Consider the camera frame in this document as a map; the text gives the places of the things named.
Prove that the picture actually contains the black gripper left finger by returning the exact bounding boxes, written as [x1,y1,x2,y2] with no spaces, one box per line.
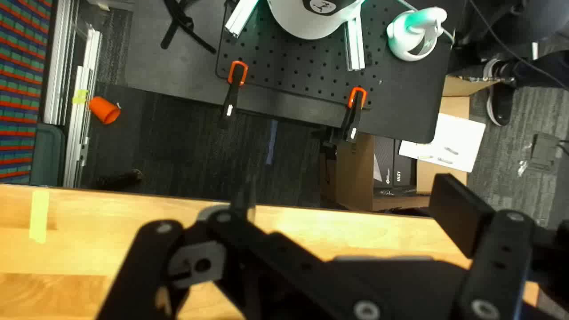
[96,221,247,320]

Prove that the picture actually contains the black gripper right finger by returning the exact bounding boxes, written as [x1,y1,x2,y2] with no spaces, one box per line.
[429,175,569,320]

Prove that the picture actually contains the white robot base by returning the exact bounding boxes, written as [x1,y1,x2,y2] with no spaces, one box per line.
[267,0,365,42]

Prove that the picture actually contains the wooden table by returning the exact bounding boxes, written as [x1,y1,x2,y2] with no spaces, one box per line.
[0,184,569,320]

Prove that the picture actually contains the white paper sheet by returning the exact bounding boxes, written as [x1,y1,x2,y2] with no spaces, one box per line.
[398,114,486,173]

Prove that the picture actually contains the yellow tape strip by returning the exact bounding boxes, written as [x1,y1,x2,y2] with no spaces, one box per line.
[29,189,50,244]

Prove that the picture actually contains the cardboard box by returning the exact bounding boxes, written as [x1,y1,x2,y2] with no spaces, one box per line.
[320,77,484,212]

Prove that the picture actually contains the orange plastic cup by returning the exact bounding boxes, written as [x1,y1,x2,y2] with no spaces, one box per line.
[89,97,121,125]

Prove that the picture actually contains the black perforated breadboard table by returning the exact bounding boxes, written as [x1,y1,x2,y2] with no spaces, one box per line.
[217,0,450,143]

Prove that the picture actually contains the orange black clamp far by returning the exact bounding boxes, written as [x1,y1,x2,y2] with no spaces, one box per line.
[322,86,368,159]

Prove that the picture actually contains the orange black clamp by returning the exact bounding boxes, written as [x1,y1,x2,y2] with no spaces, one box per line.
[221,61,249,127]
[322,86,368,159]

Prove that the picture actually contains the orange black clamp near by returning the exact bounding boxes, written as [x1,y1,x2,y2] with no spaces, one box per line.
[221,61,249,127]

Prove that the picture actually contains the aluminium extrusion rails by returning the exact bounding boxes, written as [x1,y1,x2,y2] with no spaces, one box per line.
[45,0,103,189]

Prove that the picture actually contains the colourful patterned backdrop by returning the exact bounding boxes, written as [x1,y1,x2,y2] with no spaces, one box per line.
[0,0,57,186]

